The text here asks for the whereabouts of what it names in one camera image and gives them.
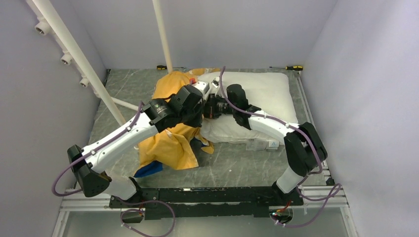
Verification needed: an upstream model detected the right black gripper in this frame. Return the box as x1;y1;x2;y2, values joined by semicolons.
203;94;237;119

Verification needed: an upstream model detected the yellow and blue pillowcase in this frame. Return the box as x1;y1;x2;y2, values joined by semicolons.
133;68;220;178

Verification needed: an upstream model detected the white pillow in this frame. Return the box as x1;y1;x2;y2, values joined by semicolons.
200;72;298;145

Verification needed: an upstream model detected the white pvc pipe rack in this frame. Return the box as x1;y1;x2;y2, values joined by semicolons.
25;0;173;125

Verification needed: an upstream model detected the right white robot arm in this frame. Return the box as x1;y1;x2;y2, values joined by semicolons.
204;82;328;205

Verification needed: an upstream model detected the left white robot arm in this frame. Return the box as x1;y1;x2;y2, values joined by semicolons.
68;82;210;207

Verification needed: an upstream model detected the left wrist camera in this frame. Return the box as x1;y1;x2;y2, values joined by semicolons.
192;81;210;100

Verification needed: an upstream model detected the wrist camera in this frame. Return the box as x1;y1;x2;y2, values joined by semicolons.
192;81;210;100
211;77;220;88

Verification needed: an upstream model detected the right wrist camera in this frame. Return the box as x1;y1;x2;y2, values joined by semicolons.
211;77;220;88

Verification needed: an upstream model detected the left yellow handled screwdriver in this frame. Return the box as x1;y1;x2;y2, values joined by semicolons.
156;65;185;70

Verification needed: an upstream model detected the yellow handled screwdriver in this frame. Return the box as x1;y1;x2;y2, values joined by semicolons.
269;65;303;72
156;65;185;70

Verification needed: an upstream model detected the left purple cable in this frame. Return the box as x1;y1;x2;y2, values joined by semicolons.
52;101;177;237

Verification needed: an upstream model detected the right yellow handled screwdriver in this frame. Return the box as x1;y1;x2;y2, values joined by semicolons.
269;65;303;72

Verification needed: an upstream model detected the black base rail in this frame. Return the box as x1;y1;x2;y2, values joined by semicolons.
109;186;303;220

